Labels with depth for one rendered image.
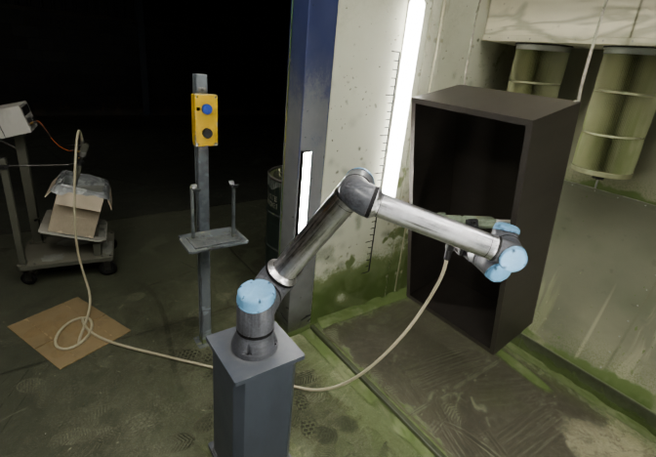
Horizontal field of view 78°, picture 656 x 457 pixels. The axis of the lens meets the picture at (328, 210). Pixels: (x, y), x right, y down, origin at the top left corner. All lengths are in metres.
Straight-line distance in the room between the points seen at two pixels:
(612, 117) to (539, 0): 0.84
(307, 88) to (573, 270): 2.09
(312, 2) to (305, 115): 0.55
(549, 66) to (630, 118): 0.60
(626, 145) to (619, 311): 0.99
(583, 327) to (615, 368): 0.27
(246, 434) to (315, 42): 1.84
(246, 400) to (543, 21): 2.66
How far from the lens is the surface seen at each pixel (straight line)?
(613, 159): 2.91
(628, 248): 3.16
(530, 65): 3.11
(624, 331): 3.04
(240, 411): 1.80
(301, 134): 2.28
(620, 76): 2.88
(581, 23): 2.94
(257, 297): 1.60
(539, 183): 1.90
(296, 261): 1.67
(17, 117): 3.59
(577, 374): 3.05
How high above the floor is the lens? 1.79
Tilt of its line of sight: 21 degrees down
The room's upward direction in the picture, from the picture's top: 5 degrees clockwise
